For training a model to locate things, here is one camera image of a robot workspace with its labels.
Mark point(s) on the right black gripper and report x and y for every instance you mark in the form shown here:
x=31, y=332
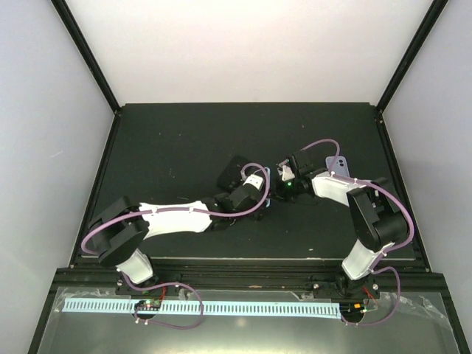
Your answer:
x=277, y=192

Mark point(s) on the light blue cased phone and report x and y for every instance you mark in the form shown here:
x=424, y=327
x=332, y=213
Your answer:
x=266, y=194

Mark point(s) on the lilac phone case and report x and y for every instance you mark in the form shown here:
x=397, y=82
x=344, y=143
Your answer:
x=340, y=166

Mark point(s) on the black cased phone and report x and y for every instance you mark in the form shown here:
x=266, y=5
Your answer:
x=231, y=178

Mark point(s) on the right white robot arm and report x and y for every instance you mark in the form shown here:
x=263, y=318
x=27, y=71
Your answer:
x=380, y=220

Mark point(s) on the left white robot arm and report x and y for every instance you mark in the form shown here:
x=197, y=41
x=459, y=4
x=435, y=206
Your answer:
x=119, y=231

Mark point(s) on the right controller board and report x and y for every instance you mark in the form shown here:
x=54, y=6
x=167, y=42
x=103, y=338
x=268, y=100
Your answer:
x=355, y=307

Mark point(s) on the controller board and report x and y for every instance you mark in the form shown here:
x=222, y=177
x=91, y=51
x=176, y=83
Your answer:
x=355, y=307
x=147, y=305

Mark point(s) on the left controller board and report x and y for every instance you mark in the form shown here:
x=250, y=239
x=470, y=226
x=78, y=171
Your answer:
x=147, y=305

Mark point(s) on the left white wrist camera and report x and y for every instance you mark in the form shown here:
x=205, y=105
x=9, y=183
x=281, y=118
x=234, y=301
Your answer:
x=256, y=181

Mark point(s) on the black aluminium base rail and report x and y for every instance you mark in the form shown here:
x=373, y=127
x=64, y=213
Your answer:
x=273, y=274

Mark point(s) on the right black frame post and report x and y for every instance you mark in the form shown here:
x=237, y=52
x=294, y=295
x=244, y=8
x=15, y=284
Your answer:
x=431, y=17

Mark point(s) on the black frame post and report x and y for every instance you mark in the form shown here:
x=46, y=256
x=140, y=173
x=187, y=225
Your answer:
x=82, y=45
x=431, y=17

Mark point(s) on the white slotted cable duct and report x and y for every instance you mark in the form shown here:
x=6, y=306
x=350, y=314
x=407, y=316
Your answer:
x=208, y=308

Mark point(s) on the left black frame post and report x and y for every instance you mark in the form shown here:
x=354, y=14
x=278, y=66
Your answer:
x=82, y=45

